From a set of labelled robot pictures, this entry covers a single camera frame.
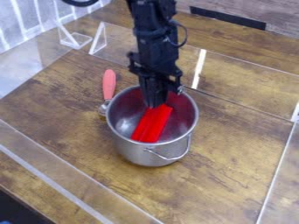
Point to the clear acrylic barrier panel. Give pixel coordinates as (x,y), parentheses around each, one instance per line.
(91,196)

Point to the black strip on table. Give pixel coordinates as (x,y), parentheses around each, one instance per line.
(228,18)

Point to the clear acrylic triangular bracket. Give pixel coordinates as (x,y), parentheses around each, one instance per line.
(76,40)

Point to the silver metal pot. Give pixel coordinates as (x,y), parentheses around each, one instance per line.
(124,112)

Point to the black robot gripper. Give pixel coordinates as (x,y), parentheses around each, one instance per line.
(158,48)

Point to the red handled metal spoon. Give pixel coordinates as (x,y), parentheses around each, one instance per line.
(108,87)

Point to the red rectangular block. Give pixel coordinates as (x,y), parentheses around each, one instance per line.
(151,124)

